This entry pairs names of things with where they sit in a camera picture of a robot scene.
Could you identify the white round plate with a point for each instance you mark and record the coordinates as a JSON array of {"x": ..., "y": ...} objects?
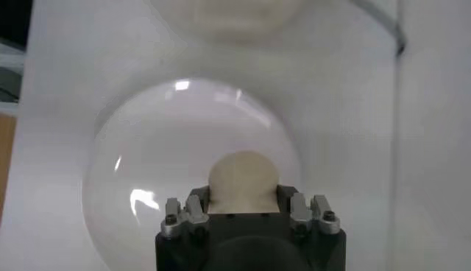
[{"x": 165, "y": 147}]

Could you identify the white steamed baozi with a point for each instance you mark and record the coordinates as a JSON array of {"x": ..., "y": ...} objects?
[{"x": 243, "y": 180}]

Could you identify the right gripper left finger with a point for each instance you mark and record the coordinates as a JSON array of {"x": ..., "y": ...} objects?
[{"x": 184, "y": 219}]

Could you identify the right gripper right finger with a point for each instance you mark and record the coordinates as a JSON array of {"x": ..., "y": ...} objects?
[{"x": 312, "y": 217}]

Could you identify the white electric cooker base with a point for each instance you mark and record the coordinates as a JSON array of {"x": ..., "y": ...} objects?
[{"x": 228, "y": 18}]

